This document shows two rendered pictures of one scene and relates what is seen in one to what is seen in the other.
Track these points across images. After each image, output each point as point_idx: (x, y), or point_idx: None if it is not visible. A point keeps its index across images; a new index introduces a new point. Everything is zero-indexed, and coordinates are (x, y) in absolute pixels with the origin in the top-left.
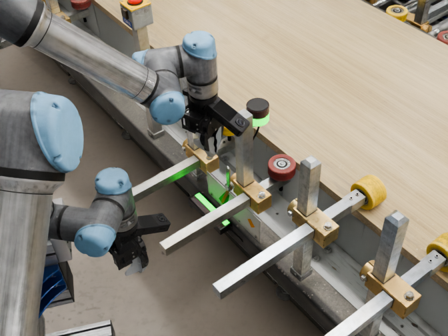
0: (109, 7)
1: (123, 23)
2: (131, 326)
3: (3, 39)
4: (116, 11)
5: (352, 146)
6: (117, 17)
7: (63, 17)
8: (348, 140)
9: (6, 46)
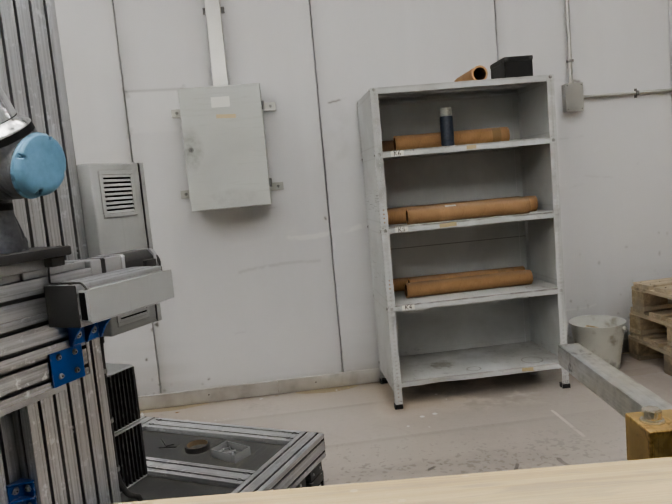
0: (614, 472)
1: (412, 478)
2: None
3: (587, 356)
4: (557, 483)
5: None
6: (488, 474)
7: (643, 413)
8: None
9: (576, 375)
